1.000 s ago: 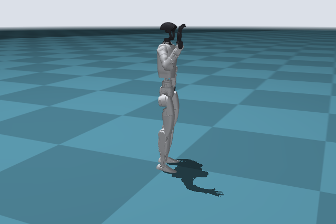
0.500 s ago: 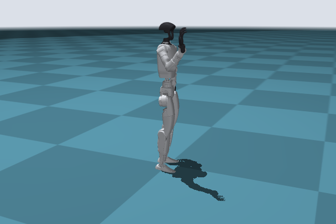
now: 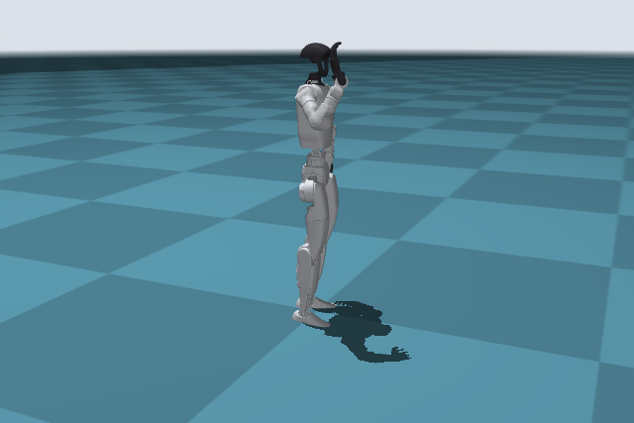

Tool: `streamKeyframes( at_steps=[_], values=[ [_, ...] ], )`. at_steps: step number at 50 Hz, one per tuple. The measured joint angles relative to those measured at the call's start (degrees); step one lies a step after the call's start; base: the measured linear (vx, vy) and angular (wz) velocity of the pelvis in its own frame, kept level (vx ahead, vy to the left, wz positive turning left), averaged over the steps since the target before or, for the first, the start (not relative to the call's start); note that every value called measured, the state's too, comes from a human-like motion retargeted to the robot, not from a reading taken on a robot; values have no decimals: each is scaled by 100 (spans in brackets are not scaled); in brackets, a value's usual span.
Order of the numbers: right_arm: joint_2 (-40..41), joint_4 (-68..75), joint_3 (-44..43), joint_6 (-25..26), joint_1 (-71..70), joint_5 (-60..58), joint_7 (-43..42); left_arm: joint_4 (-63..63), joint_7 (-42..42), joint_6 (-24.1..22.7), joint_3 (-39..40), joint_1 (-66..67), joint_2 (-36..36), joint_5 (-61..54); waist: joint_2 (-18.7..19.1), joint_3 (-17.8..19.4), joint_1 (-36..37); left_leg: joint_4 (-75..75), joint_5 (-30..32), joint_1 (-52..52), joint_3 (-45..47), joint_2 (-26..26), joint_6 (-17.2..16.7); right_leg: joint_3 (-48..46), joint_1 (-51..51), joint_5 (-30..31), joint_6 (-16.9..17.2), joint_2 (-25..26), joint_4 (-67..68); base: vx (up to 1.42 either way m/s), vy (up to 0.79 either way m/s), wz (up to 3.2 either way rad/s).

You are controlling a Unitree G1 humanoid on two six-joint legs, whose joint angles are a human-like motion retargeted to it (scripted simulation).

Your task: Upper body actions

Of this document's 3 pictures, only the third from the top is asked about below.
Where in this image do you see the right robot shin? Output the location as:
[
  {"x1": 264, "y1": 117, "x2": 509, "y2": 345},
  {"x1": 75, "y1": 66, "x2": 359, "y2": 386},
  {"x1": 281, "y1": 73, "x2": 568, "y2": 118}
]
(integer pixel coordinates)
[{"x1": 296, "y1": 248, "x2": 321, "y2": 317}]

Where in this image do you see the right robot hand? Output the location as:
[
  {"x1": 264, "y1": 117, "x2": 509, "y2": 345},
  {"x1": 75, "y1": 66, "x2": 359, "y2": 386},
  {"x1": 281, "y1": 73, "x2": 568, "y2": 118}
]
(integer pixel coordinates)
[{"x1": 330, "y1": 42, "x2": 347, "y2": 85}]

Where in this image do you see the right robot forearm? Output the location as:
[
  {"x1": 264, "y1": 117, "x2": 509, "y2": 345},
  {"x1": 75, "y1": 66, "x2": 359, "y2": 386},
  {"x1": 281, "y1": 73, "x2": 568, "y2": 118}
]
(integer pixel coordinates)
[{"x1": 311, "y1": 76, "x2": 349, "y2": 126}]

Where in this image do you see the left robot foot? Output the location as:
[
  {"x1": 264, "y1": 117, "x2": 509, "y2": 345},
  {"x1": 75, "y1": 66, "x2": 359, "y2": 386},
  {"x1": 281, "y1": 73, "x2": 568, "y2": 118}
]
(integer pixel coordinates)
[{"x1": 295, "y1": 296, "x2": 337, "y2": 308}]

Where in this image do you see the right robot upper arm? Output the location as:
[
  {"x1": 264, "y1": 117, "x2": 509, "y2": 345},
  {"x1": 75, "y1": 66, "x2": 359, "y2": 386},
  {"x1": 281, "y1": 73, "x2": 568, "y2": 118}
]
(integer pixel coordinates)
[{"x1": 295, "y1": 87, "x2": 331, "y2": 131}]

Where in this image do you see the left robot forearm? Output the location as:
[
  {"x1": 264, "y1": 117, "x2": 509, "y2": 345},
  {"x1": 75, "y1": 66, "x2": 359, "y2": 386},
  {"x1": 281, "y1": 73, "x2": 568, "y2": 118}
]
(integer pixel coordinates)
[{"x1": 322, "y1": 138, "x2": 335, "y2": 172}]

